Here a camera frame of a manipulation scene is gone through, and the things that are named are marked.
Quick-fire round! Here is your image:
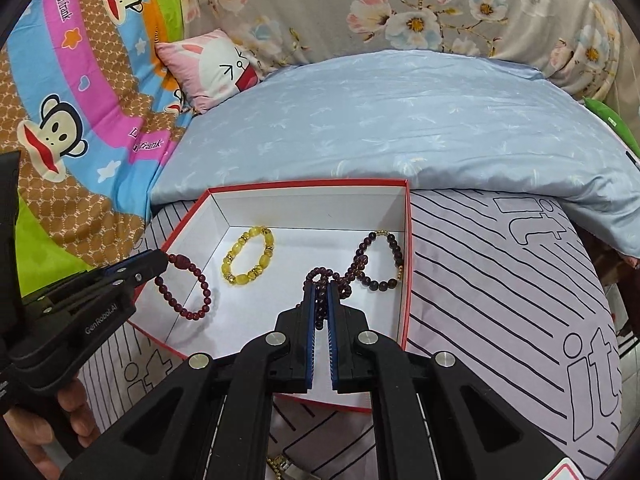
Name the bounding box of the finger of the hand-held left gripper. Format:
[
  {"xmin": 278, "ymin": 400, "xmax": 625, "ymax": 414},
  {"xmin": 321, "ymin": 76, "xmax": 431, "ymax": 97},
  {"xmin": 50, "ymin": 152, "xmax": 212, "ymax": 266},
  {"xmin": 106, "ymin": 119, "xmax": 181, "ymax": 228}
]
[
  {"xmin": 47, "ymin": 252, "xmax": 170, "ymax": 312},
  {"xmin": 42, "ymin": 251, "xmax": 164, "ymax": 297}
]

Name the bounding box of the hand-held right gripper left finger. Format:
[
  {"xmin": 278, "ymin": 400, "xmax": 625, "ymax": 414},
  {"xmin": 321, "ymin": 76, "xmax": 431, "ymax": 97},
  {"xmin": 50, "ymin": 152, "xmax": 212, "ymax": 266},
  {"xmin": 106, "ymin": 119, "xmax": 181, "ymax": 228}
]
[{"xmin": 60, "ymin": 282, "xmax": 316, "ymax": 480}]

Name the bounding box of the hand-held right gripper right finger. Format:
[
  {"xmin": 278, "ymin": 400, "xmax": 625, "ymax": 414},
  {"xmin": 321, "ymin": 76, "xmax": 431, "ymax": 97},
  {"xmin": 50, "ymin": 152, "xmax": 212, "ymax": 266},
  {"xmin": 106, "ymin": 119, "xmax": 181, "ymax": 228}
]
[{"xmin": 327, "ymin": 284, "xmax": 572, "ymax": 480}]

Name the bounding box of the dark red bead bracelet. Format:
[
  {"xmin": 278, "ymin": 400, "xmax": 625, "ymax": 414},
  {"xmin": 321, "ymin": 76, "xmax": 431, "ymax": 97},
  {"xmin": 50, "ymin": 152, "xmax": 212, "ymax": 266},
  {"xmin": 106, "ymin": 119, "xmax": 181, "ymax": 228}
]
[{"xmin": 154, "ymin": 254, "xmax": 214, "ymax": 322}]

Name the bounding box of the small purple bead string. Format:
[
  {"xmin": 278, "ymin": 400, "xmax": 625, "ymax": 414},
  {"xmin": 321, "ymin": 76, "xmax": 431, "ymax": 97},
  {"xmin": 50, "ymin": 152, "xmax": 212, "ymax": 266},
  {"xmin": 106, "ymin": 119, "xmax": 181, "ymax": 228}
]
[{"xmin": 303, "ymin": 267, "xmax": 354, "ymax": 319}]

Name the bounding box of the person's left hand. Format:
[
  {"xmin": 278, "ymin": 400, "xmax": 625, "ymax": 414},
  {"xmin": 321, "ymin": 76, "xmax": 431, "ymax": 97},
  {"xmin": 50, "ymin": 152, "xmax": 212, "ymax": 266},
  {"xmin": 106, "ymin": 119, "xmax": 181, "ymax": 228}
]
[{"xmin": 4, "ymin": 377, "xmax": 107, "ymax": 478}]

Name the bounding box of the colourful cartoon monkey blanket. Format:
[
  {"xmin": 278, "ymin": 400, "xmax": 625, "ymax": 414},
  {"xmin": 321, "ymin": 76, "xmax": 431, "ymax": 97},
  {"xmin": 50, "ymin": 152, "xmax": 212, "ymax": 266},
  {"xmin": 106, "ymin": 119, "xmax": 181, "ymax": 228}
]
[{"xmin": 0, "ymin": 0, "xmax": 195, "ymax": 282}]

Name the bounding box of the pink bunny pillow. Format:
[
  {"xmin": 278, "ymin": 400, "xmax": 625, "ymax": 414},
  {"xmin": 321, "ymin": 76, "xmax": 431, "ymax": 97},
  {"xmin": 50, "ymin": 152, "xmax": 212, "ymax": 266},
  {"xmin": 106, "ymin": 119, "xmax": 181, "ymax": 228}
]
[{"xmin": 155, "ymin": 29, "xmax": 266, "ymax": 115}]

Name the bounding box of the light blue pillow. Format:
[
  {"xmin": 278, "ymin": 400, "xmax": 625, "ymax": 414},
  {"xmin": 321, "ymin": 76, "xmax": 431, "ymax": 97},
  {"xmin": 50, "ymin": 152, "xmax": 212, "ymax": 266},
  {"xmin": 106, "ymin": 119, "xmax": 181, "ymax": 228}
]
[{"xmin": 150, "ymin": 49, "xmax": 640, "ymax": 262}]

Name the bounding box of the red and white box lid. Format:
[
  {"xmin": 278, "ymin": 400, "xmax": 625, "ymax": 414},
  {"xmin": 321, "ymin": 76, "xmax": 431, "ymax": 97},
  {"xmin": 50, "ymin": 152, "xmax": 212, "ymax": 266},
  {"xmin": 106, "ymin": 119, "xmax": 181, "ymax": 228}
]
[{"xmin": 529, "ymin": 460, "xmax": 584, "ymax": 480}]

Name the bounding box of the grey floral quilt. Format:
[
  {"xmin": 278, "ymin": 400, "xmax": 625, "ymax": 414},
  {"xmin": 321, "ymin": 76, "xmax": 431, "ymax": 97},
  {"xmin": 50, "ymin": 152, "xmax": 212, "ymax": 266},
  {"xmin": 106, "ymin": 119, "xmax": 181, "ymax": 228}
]
[{"xmin": 177, "ymin": 0, "xmax": 627, "ymax": 104}]

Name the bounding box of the green plush object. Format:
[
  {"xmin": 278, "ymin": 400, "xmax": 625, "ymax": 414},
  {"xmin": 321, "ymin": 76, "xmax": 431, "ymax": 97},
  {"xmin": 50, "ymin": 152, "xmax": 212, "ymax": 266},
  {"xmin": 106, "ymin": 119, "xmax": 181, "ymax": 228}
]
[{"xmin": 584, "ymin": 96, "xmax": 640, "ymax": 157}]

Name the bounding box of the yellow bead bracelet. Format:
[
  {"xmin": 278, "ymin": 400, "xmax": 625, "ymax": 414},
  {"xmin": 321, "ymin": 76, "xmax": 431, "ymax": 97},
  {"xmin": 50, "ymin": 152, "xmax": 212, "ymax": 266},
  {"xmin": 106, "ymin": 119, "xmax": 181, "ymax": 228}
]
[{"xmin": 221, "ymin": 226, "xmax": 276, "ymax": 287}]

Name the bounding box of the purple and gold bead bracelet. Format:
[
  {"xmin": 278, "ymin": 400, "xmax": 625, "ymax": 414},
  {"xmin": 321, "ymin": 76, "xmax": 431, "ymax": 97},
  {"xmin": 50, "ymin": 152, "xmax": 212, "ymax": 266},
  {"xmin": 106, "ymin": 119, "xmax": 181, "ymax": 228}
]
[{"xmin": 351, "ymin": 230, "xmax": 405, "ymax": 294}]

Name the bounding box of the gold chain bracelet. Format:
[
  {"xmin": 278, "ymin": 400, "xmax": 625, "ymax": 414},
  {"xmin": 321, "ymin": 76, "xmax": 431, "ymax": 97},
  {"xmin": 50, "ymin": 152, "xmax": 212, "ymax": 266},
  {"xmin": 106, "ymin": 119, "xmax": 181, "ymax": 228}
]
[{"xmin": 265, "ymin": 452, "xmax": 307, "ymax": 480}]

